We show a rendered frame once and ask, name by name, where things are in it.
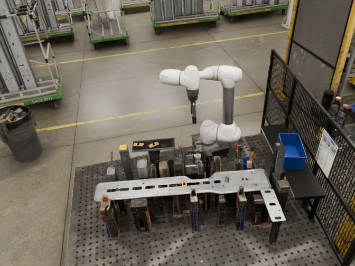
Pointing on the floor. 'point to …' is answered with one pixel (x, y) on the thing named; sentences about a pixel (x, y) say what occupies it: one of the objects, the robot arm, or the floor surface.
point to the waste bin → (20, 132)
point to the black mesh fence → (313, 149)
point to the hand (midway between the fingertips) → (193, 117)
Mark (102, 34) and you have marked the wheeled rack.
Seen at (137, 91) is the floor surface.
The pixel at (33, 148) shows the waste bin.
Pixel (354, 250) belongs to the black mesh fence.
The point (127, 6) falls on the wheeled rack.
